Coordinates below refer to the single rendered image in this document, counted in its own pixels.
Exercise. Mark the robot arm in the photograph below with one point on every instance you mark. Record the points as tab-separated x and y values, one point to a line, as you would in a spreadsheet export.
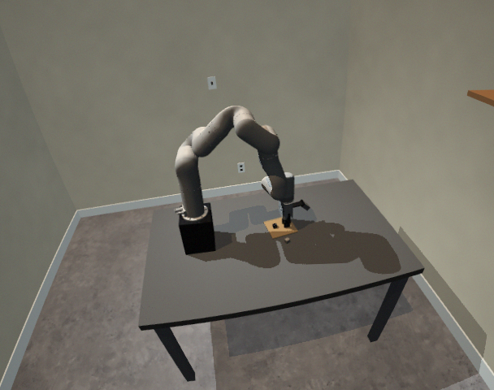
204	142

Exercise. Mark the orange flat mat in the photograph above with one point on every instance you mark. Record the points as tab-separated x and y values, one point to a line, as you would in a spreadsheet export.
280	230

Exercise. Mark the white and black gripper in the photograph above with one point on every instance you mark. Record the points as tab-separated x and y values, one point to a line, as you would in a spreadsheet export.
286	210

